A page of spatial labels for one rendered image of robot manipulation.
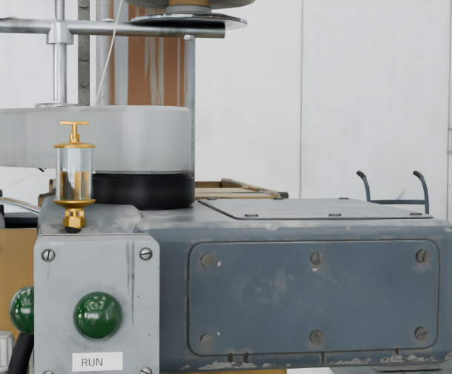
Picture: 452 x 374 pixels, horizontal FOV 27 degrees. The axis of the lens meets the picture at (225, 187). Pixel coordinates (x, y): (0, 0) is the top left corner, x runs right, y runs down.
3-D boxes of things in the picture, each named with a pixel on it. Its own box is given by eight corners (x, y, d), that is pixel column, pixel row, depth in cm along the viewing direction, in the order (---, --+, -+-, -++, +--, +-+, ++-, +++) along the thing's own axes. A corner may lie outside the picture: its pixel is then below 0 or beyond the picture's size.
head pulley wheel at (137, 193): (86, 208, 71) (86, 176, 71) (83, 201, 80) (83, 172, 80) (202, 208, 73) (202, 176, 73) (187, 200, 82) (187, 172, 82)
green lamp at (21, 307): (7, 340, 56) (7, 290, 56) (10, 329, 59) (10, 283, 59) (50, 338, 56) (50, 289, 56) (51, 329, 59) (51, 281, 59)
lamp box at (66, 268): (34, 391, 56) (33, 241, 55) (35, 372, 60) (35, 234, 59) (159, 386, 57) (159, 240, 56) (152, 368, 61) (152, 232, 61)
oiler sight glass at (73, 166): (56, 200, 62) (55, 148, 62) (56, 197, 65) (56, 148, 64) (93, 199, 63) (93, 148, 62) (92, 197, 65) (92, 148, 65)
